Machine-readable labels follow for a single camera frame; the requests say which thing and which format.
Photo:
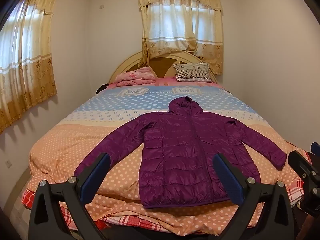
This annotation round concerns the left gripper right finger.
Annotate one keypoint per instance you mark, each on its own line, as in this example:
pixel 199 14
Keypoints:
pixel 276 218

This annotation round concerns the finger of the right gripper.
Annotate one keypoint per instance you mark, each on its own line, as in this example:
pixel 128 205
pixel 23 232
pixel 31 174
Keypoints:
pixel 308 173
pixel 315 148

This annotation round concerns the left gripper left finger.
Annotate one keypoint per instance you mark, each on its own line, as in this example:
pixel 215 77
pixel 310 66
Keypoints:
pixel 46 219

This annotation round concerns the purple hooded puffer jacket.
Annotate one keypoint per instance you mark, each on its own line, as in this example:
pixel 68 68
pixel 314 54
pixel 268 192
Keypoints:
pixel 176 169

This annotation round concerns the red plaid bed sheet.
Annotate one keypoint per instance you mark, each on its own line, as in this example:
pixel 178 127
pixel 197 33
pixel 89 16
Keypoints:
pixel 117 203

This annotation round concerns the polka dot duvet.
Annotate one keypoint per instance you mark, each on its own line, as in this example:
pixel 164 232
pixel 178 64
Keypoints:
pixel 58 153

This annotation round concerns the beige curtain side window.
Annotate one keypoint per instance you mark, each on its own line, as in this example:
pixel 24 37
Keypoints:
pixel 27 76

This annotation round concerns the folded pink blanket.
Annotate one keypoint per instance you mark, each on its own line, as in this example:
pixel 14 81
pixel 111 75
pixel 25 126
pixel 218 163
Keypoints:
pixel 141 76

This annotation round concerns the striped grey pillow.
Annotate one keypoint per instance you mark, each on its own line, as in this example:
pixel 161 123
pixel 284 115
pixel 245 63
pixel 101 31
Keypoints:
pixel 192 72

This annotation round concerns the beige curtain behind headboard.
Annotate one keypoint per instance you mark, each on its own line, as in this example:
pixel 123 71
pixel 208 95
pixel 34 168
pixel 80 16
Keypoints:
pixel 194 26

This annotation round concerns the white wall socket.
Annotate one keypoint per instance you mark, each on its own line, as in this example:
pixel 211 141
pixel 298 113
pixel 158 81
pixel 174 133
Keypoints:
pixel 8 164

